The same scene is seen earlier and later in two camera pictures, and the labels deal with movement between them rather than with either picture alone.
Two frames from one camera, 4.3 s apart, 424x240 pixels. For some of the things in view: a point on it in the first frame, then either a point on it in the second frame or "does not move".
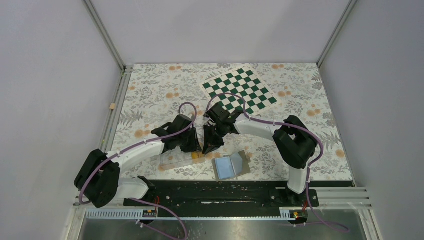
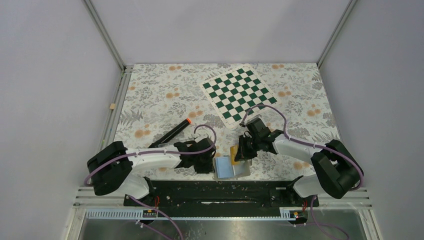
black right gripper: (210, 144) to (243, 153)
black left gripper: (195, 146) to (208, 168)
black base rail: (229, 193) does not move
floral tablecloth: (153, 95) does not move
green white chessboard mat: (243, 82) does not move
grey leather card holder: (226, 167) does not move
